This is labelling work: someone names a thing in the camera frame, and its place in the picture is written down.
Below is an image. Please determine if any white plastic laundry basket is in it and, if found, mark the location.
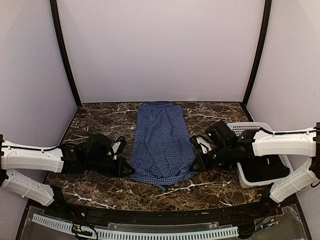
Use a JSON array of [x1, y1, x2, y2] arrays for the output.
[[226, 121, 292, 189]]

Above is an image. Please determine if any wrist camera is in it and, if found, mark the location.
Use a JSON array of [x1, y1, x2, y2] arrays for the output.
[[107, 136, 127, 160], [189, 135, 213, 154]]

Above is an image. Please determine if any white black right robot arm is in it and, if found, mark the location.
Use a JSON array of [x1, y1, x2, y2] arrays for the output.
[[189, 120, 320, 217]]

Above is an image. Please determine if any white slotted cable duct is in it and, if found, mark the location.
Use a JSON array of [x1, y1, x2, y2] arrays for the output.
[[31, 214, 239, 240]]

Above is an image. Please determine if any black left corner post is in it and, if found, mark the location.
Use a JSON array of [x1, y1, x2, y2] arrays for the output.
[[49, 0, 82, 108]]

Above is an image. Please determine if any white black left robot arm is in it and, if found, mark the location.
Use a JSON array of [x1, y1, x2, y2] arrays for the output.
[[0, 134, 135, 218]]

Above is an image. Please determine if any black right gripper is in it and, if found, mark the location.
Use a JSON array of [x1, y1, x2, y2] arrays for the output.
[[189, 142, 233, 172]]

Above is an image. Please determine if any black corner post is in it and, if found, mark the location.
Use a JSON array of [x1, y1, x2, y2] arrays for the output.
[[49, 0, 82, 108], [241, 0, 272, 109]]

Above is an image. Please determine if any blue checkered shirt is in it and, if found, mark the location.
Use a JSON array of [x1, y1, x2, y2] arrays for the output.
[[130, 101, 195, 191]]

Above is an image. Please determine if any black garment in basket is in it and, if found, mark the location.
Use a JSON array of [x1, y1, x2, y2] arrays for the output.
[[240, 155, 290, 183]]

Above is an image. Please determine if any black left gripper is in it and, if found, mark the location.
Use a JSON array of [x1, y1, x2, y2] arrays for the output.
[[86, 156, 135, 178]]

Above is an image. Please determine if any black right corner post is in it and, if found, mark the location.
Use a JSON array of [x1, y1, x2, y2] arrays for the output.
[[241, 0, 272, 109]]

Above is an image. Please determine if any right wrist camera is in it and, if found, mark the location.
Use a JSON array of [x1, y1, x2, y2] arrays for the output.
[[189, 135, 213, 154]]

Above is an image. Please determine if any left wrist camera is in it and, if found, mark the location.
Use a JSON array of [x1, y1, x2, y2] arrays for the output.
[[107, 136, 127, 160]]

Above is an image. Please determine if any black front table rail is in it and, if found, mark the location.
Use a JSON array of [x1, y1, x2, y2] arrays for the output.
[[45, 202, 283, 226]]

